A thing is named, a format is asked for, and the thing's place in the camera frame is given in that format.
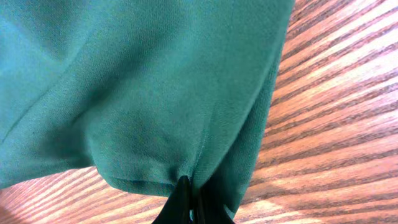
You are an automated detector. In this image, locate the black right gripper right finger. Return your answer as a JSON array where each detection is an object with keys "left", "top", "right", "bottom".
[{"left": 193, "top": 185, "right": 234, "bottom": 224}]

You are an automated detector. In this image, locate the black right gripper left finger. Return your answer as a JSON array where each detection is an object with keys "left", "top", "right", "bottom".
[{"left": 152, "top": 176, "right": 191, "bottom": 224}]

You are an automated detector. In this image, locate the green cloth garment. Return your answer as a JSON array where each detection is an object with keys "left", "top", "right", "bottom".
[{"left": 1, "top": 0, "right": 294, "bottom": 217}]

